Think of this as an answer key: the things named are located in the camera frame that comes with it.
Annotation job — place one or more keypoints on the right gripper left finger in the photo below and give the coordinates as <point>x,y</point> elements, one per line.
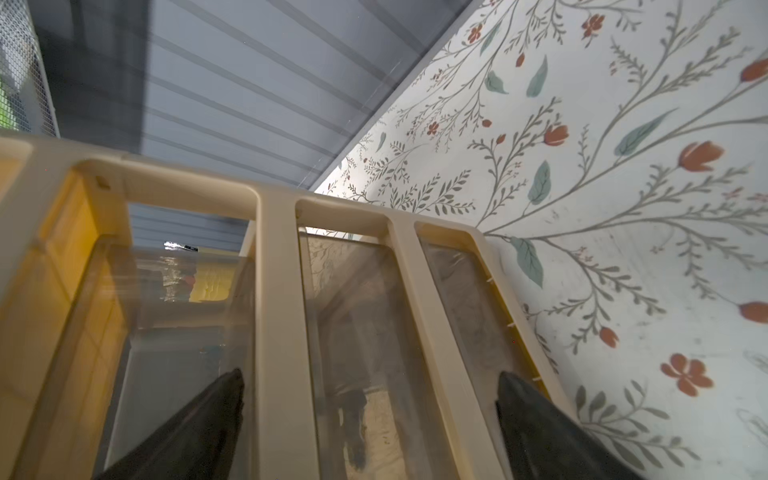
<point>198,442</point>

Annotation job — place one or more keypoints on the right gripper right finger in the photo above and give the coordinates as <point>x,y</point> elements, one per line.
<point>543,443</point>

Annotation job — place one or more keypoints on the clear top drawer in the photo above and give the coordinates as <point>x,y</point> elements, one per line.
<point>101,346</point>

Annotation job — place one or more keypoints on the beige drawer organizer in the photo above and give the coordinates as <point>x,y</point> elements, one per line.
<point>65,195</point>

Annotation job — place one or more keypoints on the white wire wall basket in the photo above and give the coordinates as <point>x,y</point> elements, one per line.
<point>26,103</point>

